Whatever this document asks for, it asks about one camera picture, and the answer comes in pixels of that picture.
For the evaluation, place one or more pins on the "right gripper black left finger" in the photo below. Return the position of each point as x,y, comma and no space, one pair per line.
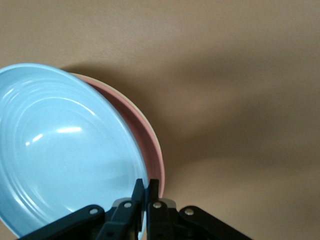
117,217

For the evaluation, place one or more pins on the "blue plate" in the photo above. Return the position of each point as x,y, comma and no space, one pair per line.
65,150

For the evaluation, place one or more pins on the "pink plate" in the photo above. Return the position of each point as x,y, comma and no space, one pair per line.
140,132

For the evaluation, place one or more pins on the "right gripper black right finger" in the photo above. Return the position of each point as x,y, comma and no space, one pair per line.
160,220

